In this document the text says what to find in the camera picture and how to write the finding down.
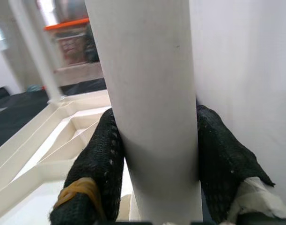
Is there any orange plastic lid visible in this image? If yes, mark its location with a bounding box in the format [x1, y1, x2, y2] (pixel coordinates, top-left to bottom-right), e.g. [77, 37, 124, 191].
[44, 17, 91, 31]

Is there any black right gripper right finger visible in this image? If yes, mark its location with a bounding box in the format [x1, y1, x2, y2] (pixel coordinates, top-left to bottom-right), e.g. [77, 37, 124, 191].
[196, 104, 286, 225]

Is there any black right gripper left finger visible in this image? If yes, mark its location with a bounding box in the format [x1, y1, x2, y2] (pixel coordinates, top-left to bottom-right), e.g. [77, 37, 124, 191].
[48, 109, 125, 225]

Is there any yellow rubber band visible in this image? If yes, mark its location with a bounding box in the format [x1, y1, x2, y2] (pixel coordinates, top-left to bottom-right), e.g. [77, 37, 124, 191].
[53, 177, 106, 221]

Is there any beige cloth covered table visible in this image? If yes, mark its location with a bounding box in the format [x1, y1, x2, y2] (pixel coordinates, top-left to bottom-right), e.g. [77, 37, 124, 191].
[53, 62, 105, 86]

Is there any white plastic table top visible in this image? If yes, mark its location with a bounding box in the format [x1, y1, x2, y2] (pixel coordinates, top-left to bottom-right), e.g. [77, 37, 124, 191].
[0, 90, 139, 225]

